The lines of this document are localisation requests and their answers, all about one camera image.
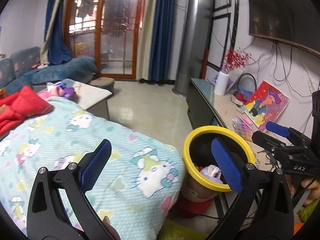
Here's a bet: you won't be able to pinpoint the white plastic bag trash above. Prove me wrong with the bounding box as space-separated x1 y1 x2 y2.
200 165 222 183

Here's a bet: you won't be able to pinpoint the yellow rimmed black trash bin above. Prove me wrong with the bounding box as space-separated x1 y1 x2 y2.
190 127 255 194

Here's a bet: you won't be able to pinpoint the right hand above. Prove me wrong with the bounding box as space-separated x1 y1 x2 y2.
285 175 320 206

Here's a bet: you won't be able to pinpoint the left hand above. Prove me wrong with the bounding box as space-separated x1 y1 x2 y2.
103 216 120 240

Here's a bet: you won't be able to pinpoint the colourful girl painting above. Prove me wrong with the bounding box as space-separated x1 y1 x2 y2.
243 81 291 132

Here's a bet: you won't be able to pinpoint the bead organizer box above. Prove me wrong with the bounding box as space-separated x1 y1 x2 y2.
232 115 253 141

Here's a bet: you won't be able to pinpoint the white ribbed vase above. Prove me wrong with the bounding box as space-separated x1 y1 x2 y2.
214 72 229 96

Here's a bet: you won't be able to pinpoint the tv cabinet counter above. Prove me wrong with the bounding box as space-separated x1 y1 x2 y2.
186 77 320 221

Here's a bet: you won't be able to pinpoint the red berry branches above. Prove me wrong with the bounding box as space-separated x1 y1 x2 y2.
221 49 252 74

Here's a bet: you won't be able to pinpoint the light blue cartoon blanket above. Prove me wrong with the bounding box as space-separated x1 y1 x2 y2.
1 97 184 239

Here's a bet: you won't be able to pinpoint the red clothing pile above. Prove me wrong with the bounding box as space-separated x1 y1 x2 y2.
1 86 54 136

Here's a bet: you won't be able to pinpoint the white top coffee table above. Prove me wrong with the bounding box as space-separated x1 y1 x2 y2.
62 79 112 120

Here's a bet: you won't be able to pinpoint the purple clothing on table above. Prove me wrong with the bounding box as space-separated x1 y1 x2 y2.
47 82 76 99

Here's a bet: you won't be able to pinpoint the silver tower air conditioner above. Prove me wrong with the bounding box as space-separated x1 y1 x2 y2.
172 0 213 97

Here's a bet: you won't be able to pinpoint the blue right curtain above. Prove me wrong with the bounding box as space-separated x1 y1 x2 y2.
149 0 175 82

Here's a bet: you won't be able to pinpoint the blue curtain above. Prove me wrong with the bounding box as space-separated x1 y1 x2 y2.
149 0 175 82
40 0 72 68

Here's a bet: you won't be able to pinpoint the blue grey sofa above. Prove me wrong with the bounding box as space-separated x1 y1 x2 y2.
1 47 98 94

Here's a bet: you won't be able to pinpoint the blue left curtain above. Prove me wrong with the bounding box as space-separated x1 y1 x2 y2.
40 0 72 68

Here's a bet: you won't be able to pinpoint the wooden glass sliding door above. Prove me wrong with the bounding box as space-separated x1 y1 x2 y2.
65 0 144 80

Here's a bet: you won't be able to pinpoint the wall mounted television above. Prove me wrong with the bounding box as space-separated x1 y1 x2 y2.
248 0 319 56

